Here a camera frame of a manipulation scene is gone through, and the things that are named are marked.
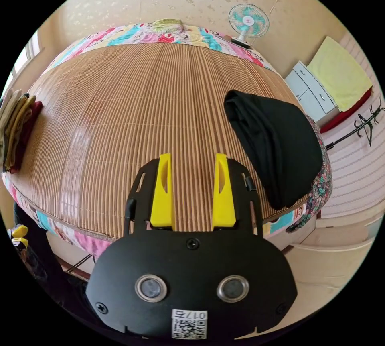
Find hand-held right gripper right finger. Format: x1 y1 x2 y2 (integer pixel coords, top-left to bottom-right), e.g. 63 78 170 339
211 153 237 231

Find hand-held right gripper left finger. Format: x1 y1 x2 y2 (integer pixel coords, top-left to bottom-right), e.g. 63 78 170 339
150 153 176 228

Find black long pants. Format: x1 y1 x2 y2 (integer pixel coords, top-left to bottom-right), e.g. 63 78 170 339
223 89 324 210

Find person's body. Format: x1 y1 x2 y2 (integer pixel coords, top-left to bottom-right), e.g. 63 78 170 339
12 201 101 324

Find bed with woven mat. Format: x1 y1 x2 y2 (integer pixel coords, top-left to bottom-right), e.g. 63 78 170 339
1 22 333 259

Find floral patterned garment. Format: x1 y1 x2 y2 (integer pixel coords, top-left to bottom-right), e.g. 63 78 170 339
286 113 333 234

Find pile of clothes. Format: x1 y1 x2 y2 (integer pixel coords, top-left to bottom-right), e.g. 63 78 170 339
0 88 44 174

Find white cupboard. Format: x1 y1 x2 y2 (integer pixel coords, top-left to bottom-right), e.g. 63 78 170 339
284 36 374 134

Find black coat rack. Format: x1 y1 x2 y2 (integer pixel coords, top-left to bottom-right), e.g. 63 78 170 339
326 104 385 150

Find green patterned pillow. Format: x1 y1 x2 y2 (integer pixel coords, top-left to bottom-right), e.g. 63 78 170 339
152 18 184 34

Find window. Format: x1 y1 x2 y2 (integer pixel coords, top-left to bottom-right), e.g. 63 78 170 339
11 30 43 82

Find white and teal fan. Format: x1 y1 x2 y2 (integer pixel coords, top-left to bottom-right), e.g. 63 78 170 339
228 4 270 49

